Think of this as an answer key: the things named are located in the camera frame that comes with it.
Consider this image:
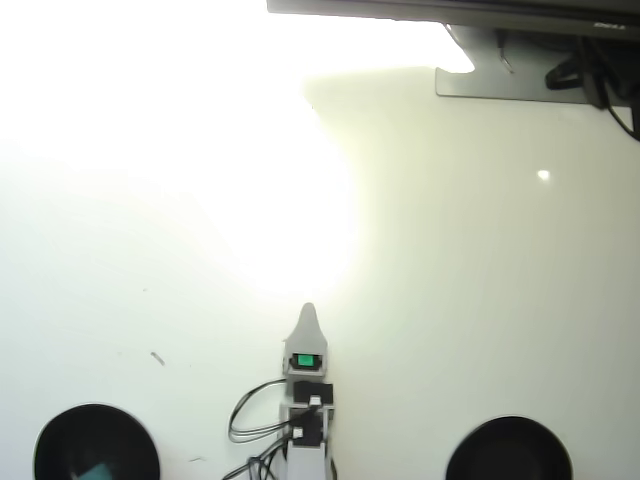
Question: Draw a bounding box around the black looped cable bundle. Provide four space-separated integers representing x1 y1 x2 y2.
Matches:
543 52 585 92

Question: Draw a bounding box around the black robot servo cable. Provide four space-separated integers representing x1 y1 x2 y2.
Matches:
219 433 292 480
228 378 294 444

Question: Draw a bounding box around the thin grey cable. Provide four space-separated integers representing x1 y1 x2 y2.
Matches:
494 29 515 75

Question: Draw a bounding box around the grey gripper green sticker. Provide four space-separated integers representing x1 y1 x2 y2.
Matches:
283 301 331 380

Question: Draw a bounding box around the blue cube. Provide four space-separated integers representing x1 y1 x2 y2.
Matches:
73 461 114 480

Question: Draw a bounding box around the dark Dell monitor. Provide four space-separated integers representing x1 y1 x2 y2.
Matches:
266 0 640 39

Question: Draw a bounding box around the black bowl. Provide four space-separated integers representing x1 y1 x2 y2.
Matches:
444 415 575 480
33 403 162 480

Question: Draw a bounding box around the black monitor cable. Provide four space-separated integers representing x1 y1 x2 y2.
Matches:
602 74 640 142

